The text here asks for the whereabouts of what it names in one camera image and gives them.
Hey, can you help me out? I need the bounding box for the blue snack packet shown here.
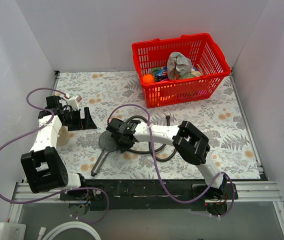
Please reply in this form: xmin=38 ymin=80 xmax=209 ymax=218
xmin=153 ymin=68 xmax=168 ymax=78

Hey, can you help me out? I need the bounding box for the white box with grey button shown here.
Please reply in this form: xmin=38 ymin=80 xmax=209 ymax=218
xmin=0 ymin=222 xmax=26 ymax=240

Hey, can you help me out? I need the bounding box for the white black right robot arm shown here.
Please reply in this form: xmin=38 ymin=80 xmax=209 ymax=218
xmin=106 ymin=118 xmax=227 ymax=199

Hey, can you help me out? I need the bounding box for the aluminium rail frame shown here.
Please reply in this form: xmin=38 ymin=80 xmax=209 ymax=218
xmin=8 ymin=179 xmax=284 ymax=240

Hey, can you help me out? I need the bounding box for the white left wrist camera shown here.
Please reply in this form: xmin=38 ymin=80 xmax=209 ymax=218
xmin=66 ymin=95 xmax=82 ymax=110

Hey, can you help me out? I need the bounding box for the grey shower head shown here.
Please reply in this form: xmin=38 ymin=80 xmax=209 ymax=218
xmin=91 ymin=130 xmax=119 ymax=177

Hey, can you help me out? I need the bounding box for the white hose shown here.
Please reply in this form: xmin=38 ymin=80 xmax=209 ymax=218
xmin=38 ymin=221 xmax=102 ymax=240

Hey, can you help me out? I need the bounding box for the green round item in basket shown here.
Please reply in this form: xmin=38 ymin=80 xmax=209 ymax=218
xmin=179 ymin=73 xmax=195 ymax=80

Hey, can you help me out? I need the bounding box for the beige tape roll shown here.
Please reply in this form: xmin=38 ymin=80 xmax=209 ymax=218
xmin=56 ymin=128 xmax=70 ymax=147

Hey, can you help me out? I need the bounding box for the orange fruit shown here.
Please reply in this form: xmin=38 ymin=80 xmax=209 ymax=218
xmin=142 ymin=73 xmax=155 ymax=84

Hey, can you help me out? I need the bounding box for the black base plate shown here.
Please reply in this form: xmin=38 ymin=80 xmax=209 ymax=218
xmin=59 ymin=178 xmax=239 ymax=212

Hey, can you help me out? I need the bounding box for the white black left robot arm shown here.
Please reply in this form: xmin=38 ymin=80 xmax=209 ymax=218
xmin=20 ymin=95 xmax=97 ymax=200

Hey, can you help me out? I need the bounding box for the white round item in basket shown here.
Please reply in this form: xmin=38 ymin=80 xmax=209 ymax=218
xmin=191 ymin=71 xmax=202 ymax=77

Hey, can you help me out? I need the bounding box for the dark metal shower hose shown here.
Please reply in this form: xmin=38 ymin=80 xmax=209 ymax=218
xmin=121 ymin=114 xmax=180 ymax=162

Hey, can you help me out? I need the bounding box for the floral table mat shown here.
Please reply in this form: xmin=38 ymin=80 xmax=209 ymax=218
xmin=56 ymin=71 xmax=261 ymax=180

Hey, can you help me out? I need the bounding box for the red plastic basket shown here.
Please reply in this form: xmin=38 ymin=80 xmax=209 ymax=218
xmin=131 ymin=33 xmax=231 ymax=108

